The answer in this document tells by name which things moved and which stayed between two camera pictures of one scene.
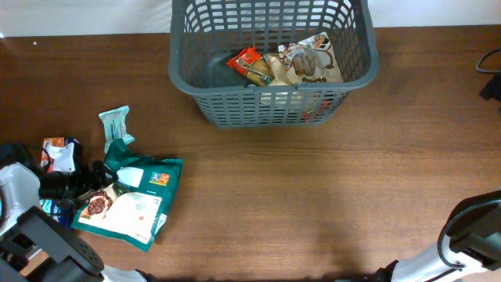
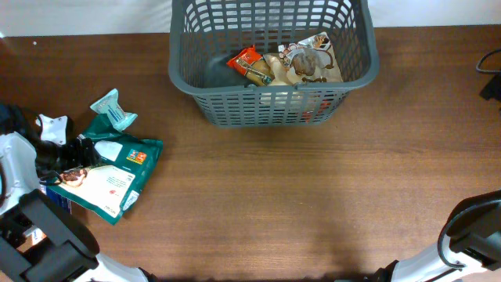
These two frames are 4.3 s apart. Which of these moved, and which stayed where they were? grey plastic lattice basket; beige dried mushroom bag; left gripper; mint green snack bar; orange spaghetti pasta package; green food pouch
Moved: left gripper; mint green snack bar; green food pouch
Stayed: beige dried mushroom bag; orange spaghetti pasta package; grey plastic lattice basket
